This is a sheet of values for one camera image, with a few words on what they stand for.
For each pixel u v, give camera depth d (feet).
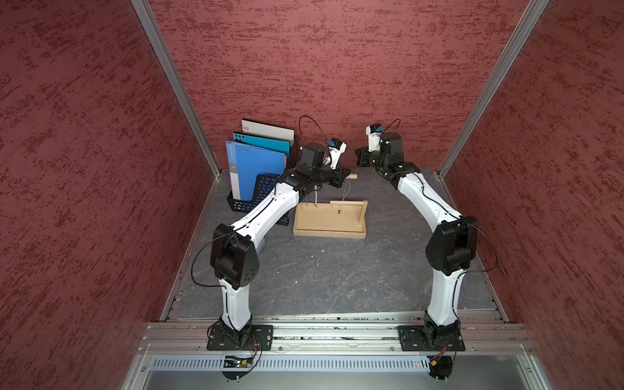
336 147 2.34
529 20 2.39
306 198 3.23
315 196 3.17
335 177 2.39
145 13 2.33
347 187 2.47
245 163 2.89
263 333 2.48
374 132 2.54
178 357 2.34
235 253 1.57
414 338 2.42
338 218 3.26
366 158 2.60
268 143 3.00
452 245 1.72
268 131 3.23
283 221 3.27
